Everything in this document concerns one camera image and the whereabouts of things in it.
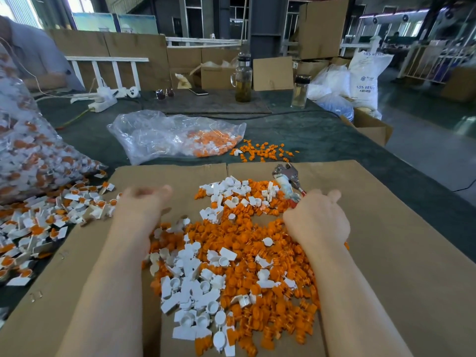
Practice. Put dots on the open brown cardboard box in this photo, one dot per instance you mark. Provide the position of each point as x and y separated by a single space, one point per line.
370 128

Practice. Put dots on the tall brown cardboard box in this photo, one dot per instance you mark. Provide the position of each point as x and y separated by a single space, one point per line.
324 28

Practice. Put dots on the large clear bag of seals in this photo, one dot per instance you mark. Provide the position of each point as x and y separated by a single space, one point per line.
33 148

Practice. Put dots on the row of upright cardboard sheets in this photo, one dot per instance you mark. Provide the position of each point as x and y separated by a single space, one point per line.
152 49

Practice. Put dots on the white metal rack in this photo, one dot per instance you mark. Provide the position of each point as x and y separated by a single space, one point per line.
435 61

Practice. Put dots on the flat brown cardboard panel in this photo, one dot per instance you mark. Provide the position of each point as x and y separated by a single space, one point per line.
273 73

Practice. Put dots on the glass tea jar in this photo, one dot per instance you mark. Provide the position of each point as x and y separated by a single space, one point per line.
242 78

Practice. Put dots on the white power strip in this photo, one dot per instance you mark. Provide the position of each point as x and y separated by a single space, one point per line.
102 101

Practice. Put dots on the person's right forearm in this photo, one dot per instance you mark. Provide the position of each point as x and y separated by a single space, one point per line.
361 312

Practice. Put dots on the open cardboard box with paper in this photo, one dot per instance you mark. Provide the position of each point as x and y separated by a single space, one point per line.
216 76

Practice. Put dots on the person's left hand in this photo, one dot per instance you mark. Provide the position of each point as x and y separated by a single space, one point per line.
140 212

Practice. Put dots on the white woven sack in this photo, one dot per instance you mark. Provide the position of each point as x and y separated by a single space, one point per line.
370 76

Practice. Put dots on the scatter of orange offcuts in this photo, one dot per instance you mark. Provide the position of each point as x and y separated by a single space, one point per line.
264 151

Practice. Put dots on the dark steel pillar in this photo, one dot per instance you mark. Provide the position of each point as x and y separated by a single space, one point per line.
268 26

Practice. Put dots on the white railing frame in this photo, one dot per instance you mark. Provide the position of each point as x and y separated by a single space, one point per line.
106 59

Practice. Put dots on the small clear plastic bag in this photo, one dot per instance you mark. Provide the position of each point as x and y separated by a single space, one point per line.
149 134

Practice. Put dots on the clear blue plastic bag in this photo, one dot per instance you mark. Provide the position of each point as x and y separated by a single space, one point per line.
331 93

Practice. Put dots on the pile of orange and white parts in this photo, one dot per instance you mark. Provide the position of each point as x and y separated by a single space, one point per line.
238 279

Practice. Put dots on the glass bottle with black lid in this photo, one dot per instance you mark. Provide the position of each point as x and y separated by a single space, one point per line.
300 90

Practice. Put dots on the pile of assembled white-orange parts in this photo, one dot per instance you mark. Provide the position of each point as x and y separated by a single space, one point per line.
41 223

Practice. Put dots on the person's right hand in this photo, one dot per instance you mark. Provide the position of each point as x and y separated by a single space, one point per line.
316 219

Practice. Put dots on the black phone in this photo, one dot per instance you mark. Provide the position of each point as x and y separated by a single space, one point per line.
198 91

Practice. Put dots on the person's left forearm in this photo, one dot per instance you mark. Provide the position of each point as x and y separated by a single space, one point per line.
108 305

